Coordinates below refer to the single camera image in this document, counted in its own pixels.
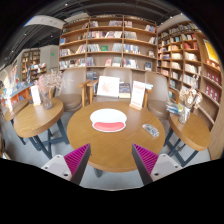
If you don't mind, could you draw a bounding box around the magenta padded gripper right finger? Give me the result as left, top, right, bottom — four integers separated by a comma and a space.
131, 143, 183, 186

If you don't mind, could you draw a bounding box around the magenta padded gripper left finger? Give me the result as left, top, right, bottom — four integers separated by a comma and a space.
41, 143, 92, 186

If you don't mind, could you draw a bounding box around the round wooden centre table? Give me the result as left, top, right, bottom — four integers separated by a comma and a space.
67, 101, 165, 173

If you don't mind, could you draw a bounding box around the round wooden table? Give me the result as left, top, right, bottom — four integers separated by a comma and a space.
163, 112, 212, 168
67, 101, 165, 173
13, 97, 70, 160

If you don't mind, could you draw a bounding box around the round wooden right table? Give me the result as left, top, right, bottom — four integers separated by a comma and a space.
163, 112, 212, 168

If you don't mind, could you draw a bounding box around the right beige armchair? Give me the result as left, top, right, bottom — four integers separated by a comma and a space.
145, 71, 169, 120

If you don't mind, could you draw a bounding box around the beige armchair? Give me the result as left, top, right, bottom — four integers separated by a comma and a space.
56, 67, 90, 112
88, 67, 147, 108
145, 71, 169, 120

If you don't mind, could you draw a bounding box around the round wooden left table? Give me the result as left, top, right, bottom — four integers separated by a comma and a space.
13, 97, 70, 160

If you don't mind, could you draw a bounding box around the stack of books right table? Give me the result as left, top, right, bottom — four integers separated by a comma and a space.
166, 102, 183, 115

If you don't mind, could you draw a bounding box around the left beige armchair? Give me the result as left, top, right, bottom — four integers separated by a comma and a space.
56, 67, 90, 112

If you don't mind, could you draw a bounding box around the white red sign stand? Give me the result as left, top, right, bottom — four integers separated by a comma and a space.
130, 81, 145, 110

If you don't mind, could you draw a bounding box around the small white sign left table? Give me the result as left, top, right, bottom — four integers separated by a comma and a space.
31, 85, 41, 106

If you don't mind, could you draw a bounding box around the dark book on chair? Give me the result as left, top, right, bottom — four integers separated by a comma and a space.
119, 83, 131, 98

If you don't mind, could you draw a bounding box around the right vase with dried flowers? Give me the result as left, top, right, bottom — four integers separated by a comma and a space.
179, 75, 202, 124

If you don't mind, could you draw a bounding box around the white picture board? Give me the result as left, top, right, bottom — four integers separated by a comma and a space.
97, 76, 120, 97

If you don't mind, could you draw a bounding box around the small wooden far left table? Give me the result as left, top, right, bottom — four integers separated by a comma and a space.
3, 98, 30, 146

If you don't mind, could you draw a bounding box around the glass vase with dried flowers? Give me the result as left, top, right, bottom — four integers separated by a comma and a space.
35, 70, 62, 110

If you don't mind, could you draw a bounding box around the middle beige armchair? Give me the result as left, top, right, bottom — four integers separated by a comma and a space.
88, 67, 147, 108

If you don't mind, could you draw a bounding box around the blue display table with books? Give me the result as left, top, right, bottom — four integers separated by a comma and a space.
0, 82, 33, 106

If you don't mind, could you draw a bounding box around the far left wooden bookshelf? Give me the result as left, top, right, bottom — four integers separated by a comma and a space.
21, 49, 47, 82

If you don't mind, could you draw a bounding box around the right wooden bookshelf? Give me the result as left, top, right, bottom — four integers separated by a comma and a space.
157, 19, 224, 159

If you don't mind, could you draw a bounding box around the central wooden bookshelf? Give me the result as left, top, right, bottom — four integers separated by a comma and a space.
59, 15, 158, 81

